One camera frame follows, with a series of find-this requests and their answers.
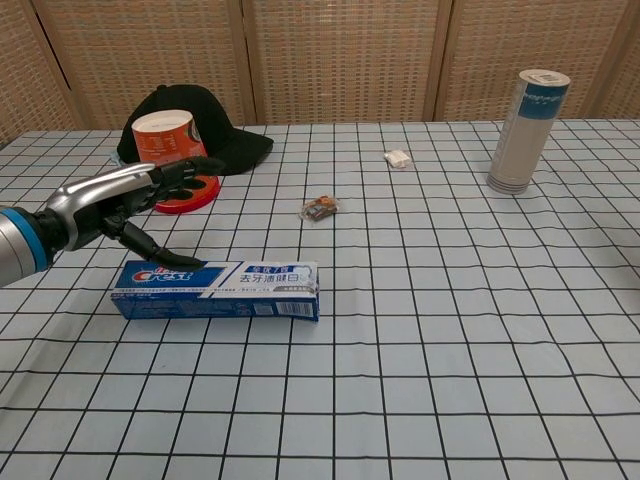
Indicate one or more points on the white blue checked tablecloth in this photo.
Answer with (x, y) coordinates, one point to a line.
(400, 350)

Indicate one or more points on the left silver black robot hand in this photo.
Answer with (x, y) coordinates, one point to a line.
(95, 200)

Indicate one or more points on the blue Crest toothpaste box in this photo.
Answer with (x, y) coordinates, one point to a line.
(225, 295)

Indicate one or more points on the orange red paper cup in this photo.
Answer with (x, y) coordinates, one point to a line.
(165, 137)

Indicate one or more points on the small white packet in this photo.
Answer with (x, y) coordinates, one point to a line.
(398, 159)

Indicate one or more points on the woven bamboo screen panel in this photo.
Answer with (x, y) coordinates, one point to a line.
(140, 45)
(625, 60)
(500, 35)
(30, 65)
(345, 55)

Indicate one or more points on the small brown candy wrapper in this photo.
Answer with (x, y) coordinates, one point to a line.
(320, 207)

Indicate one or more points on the black baseball cap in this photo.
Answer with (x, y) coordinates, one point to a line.
(220, 135)

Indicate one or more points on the grey cylindrical canister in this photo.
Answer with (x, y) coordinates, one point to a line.
(522, 135)

